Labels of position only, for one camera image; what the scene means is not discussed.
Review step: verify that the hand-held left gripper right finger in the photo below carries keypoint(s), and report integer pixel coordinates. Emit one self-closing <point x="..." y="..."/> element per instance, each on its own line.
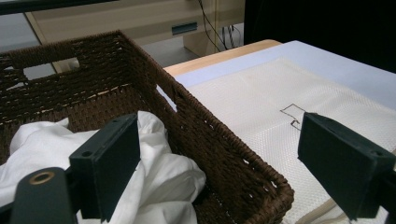
<point x="339" y="161"/>

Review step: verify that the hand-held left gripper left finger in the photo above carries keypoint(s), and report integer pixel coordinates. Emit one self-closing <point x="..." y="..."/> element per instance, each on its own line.
<point x="109" y="161"/>

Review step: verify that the white cloth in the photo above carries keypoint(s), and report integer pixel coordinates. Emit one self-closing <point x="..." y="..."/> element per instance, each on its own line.
<point x="168" y="177"/>

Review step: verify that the cream fabric bag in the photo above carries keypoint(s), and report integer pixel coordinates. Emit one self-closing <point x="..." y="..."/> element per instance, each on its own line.
<point x="249" y="102"/>

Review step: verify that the brown woven basket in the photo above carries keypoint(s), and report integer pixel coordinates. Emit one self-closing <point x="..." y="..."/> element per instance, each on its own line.
<point x="218" y="146"/>

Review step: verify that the white table board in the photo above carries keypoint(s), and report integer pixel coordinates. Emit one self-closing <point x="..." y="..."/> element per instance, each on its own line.
<point x="327" y="62"/>

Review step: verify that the black curtain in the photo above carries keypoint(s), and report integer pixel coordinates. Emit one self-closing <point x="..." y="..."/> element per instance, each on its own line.
<point x="311" y="28"/>

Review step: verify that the beige wooden desk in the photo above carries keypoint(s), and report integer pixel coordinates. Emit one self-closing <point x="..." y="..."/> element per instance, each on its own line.
<point x="124" y="15"/>

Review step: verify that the wooden table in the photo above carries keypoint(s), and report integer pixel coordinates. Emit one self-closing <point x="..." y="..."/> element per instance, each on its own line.
<point x="218" y="59"/>

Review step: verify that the black metal bar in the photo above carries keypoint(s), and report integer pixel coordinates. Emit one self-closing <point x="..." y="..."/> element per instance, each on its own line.
<point x="46" y="5"/>

